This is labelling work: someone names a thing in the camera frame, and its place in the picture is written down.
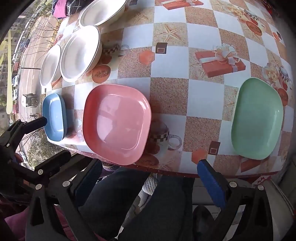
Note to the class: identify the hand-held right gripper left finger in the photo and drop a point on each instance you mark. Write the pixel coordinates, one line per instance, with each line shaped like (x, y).
(89, 183)

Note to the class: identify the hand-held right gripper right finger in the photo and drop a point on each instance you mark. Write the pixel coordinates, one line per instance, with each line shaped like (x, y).
(212, 185)

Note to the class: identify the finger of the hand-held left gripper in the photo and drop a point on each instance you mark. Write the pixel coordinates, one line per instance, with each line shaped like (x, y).
(53, 162)
(34, 122)

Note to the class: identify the blue square plate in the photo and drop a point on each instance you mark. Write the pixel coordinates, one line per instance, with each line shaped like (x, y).
(54, 115)

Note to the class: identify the small white plate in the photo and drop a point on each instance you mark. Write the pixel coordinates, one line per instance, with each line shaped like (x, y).
(49, 67)

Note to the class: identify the pink square plate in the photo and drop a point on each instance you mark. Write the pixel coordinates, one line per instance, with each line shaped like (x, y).
(115, 122)

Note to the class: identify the green square plate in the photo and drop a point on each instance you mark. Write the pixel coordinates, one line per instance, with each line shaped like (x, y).
(256, 118)

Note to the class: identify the medium white bowl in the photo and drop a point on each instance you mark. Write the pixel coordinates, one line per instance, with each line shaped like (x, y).
(78, 55)

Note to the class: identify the large white bowl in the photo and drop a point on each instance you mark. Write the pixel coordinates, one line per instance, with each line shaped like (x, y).
(101, 14)

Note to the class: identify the grey utility cabinet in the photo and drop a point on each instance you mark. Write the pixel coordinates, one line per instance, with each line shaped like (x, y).
(32, 100)

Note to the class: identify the white knitted cloth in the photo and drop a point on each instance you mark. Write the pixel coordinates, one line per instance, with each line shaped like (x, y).
(150, 185)

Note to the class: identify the checkered printed tablecloth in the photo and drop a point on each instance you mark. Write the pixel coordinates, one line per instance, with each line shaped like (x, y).
(168, 97)

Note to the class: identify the folded patterned cloth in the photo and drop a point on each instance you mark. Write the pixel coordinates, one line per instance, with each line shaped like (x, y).
(62, 9)

